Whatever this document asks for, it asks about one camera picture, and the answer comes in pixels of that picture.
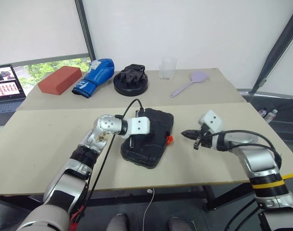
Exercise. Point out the white roller blind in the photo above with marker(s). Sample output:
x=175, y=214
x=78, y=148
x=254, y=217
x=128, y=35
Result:
x=35, y=26

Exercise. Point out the open laptop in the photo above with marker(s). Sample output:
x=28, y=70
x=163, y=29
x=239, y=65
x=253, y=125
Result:
x=6, y=84

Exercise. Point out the dark diagonal metal beam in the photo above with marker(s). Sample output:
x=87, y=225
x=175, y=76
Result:
x=279, y=48

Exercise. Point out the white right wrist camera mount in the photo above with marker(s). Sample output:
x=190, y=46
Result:
x=212, y=120

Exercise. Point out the red brick block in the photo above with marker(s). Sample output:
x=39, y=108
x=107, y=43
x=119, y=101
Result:
x=59, y=80

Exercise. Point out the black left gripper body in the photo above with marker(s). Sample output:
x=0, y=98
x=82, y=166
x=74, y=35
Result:
x=132, y=142

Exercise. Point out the black round disc base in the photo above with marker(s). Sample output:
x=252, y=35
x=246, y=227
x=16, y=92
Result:
x=130, y=90

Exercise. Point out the black window frame post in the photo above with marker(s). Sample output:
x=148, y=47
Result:
x=85, y=29

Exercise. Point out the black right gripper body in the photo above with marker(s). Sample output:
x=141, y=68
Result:
x=206, y=139

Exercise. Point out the clear plastic cup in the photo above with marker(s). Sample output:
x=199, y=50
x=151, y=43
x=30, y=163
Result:
x=167, y=68

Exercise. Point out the black plastic tool case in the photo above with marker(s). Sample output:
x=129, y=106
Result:
x=158, y=144

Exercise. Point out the black fabric glove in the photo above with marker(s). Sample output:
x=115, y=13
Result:
x=133, y=73

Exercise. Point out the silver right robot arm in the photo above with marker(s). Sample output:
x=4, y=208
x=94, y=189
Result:
x=257, y=158

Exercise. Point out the purple plastic spatula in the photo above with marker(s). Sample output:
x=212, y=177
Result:
x=198, y=77

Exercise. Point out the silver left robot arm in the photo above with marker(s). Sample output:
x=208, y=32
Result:
x=64, y=183

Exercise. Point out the clear plastic bottle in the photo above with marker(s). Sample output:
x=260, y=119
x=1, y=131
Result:
x=271, y=115

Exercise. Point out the black table frame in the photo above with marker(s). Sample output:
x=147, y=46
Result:
x=137, y=196

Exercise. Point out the blue boxing glove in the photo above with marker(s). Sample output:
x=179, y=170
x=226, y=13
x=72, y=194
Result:
x=96, y=74

